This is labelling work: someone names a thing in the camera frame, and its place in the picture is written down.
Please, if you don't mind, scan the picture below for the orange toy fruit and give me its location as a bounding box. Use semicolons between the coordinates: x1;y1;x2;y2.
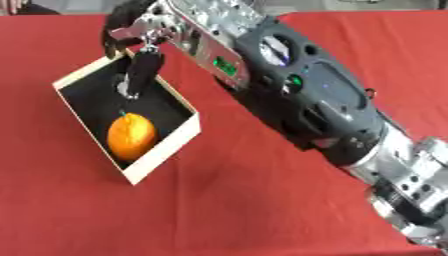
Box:
105;111;160;163

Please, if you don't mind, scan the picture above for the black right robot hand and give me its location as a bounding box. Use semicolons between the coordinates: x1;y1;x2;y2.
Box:
99;0;172;101

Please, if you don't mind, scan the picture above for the person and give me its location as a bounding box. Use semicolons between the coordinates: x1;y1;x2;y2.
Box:
0;0;62;16

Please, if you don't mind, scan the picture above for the tan cardboard box black inside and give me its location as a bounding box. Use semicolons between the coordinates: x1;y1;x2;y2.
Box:
50;49;203;186

